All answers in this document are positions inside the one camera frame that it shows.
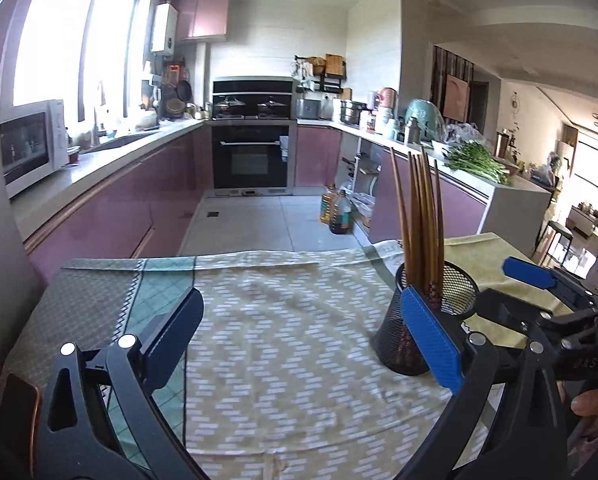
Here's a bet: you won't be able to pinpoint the pink wall cabinet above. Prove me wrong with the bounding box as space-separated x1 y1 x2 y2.
172 0 229 42

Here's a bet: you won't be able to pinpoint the kitchen faucet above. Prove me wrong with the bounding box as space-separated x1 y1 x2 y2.
91 106 106 148

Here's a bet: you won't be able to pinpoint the green leafy vegetables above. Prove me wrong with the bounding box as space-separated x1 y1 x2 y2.
444 141 509 184

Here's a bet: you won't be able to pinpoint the bamboo chopstick red end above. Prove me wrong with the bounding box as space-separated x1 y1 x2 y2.
421 152 435 296
435 159 444 297
409 154 424 289
413 155 429 294
389 148 412 287
425 156 441 296

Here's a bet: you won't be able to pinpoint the white water heater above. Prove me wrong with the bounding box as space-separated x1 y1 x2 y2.
150 3 177 56

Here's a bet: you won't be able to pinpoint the black range hood stove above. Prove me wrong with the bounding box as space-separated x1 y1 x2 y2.
211 76 297 120

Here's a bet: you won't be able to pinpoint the pink thermos jug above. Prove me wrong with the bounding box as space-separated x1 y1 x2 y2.
378 87 398 110

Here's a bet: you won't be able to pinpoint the wall spice rack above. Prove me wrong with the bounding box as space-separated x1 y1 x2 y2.
293 53 347 94

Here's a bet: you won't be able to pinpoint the brown phone on table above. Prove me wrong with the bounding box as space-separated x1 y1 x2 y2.
0 374 41 479

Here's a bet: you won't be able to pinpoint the black mesh utensil holder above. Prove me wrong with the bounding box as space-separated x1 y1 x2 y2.
373 261 479 376

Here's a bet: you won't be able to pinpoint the cooking oil bottle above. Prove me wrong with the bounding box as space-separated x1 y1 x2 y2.
320 184 338 224

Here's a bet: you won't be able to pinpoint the black stool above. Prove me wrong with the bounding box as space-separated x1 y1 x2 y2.
540 220 573 266

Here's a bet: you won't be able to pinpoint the teal electric kettle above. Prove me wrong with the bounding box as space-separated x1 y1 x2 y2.
405 99 447 143

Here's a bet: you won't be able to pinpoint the steel cooking pot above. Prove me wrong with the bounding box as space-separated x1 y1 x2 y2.
339 100 367 126

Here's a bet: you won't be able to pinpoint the white microwave oven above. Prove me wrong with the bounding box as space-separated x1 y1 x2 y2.
0 100 69 198

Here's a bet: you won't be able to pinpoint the black built-in oven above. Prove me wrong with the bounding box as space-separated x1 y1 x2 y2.
211 122 293 191

